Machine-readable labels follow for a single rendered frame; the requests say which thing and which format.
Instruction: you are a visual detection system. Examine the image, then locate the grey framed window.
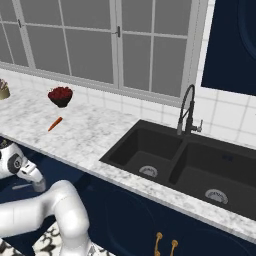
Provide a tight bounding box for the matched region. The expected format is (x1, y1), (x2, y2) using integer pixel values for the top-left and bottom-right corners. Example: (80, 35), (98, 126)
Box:
(0, 0), (210, 108)

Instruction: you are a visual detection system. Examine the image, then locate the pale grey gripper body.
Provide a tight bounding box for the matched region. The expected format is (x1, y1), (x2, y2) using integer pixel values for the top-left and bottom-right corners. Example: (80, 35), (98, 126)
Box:
(30, 173), (47, 194)

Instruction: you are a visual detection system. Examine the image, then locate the navy cupboard door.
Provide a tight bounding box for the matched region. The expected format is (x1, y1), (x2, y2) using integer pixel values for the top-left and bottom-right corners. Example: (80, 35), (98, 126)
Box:
(99, 181), (168, 256)
(164, 218), (256, 256)

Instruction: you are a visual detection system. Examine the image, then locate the orange carrot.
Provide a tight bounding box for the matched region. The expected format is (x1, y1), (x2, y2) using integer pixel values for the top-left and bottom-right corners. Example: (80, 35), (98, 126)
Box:
(47, 116), (64, 133)

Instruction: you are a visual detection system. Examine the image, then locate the dark bowl of red fruit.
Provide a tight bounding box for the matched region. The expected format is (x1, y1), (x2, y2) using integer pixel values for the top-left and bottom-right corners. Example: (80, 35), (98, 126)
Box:
(47, 86), (74, 109)

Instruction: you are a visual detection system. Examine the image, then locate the navy wall cupboard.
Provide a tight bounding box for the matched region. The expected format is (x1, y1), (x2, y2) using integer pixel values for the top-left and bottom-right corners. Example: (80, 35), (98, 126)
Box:
(200, 0), (256, 97)

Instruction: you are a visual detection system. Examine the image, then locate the black double sink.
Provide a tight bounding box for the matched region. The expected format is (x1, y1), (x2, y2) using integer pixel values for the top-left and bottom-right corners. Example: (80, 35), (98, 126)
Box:
(98, 119), (256, 222)

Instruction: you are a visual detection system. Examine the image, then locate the brass cupboard handle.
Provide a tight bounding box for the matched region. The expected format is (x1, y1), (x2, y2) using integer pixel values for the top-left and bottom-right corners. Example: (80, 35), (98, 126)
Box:
(168, 239), (180, 256)
(153, 231), (164, 256)

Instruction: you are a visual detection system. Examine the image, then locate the black and white patterned rug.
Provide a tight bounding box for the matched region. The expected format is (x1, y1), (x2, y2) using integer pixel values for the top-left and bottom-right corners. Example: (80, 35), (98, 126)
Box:
(0, 221), (114, 256)

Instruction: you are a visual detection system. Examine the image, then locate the tan pot with plant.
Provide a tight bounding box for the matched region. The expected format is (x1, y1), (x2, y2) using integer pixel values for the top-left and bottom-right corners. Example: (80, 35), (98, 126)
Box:
(0, 78), (11, 101)

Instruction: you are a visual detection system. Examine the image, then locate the black spring tap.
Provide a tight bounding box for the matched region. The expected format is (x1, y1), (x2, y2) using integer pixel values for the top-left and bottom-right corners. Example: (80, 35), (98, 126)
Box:
(176, 84), (204, 136)

